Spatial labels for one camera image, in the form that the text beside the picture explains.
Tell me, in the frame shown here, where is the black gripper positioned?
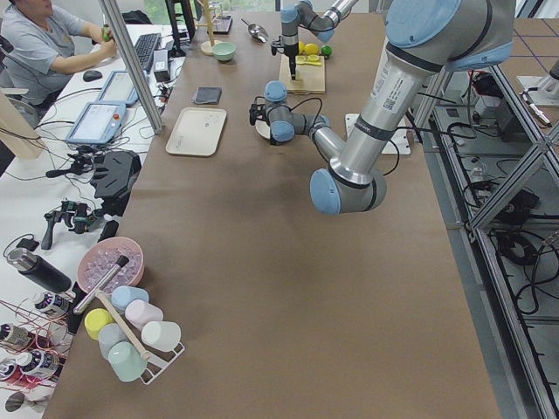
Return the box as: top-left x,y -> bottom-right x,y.
280,35 -> 299,79

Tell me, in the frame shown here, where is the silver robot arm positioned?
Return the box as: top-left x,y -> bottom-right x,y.
251,0 -> 515,215
272,1 -> 356,80

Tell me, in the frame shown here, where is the cream rabbit tray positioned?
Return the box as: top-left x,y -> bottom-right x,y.
165,107 -> 227,157

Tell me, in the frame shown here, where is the bamboo cutting board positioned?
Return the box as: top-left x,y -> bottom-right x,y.
279,56 -> 326,93

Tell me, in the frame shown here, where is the green lime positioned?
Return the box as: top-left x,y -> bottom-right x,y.
321,45 -> 333,59

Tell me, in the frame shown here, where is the steel scoop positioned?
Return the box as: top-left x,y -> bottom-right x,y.
240,17 -> 268,43

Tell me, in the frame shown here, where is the mint green bowl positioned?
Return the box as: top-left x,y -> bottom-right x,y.
212,42 -> 237,62

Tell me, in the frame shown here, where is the cream round plate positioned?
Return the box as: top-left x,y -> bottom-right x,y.
254,120 -> 271,140

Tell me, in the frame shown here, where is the wooden cup tree stand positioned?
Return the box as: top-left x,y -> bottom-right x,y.
196,0 -> 220,56

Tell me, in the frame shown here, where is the folded grey cloth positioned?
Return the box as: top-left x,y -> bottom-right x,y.
192,86 -> 222,105

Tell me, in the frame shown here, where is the black monitor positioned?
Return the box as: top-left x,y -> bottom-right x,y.
165,0 -> 196,58

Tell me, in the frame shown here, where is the black keyboard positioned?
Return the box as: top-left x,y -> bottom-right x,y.
135,33 -> 161,72

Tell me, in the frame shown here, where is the blue teach pendant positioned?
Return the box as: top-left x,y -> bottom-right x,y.
66,101 -> 127,145
97,71 -> 139,106

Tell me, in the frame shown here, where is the black computer mouse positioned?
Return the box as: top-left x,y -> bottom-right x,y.
82,70 -> 103,83

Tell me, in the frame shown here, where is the black plastic cover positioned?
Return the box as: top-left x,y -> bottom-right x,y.
89,150 -> 141,216

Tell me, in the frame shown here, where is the seated person grey shirt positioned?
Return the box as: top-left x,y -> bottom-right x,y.
1,1 -> 117,106

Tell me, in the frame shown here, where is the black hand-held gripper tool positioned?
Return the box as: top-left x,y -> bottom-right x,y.
41,200 -> 105,250

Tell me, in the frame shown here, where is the pink ice bowl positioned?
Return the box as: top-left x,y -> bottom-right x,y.
77,237 -> 145,293

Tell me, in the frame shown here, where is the blue plastic cup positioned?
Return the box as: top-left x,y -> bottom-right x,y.
111,285 -> 149,313

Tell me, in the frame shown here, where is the pink plastic cup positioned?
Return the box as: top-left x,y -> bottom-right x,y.
125,299 -> 163,331

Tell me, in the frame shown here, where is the white plastic cup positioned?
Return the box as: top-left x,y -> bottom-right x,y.
141,320 -> 182,352

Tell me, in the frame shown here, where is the yellow plastic cup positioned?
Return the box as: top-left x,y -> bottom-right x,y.
84,308 -> 114,340

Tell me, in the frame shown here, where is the white cup rack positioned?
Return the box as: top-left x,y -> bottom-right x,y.
94,291 -> 186,386

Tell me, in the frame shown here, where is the black thermos bottle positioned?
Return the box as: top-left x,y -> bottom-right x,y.
6,248 -> 72,293

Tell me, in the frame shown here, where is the grey plastic cup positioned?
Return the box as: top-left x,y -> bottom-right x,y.
98,323 -> 128,361

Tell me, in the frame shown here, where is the mint plastic cup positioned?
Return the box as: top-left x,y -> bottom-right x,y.
107,341 -> 148,382

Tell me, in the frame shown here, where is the aluminium frame post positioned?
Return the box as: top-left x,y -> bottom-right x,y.
99,0 -> 164,134

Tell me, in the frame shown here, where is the steel ice tongs handle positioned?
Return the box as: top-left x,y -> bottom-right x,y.
72,255 -> 129,315

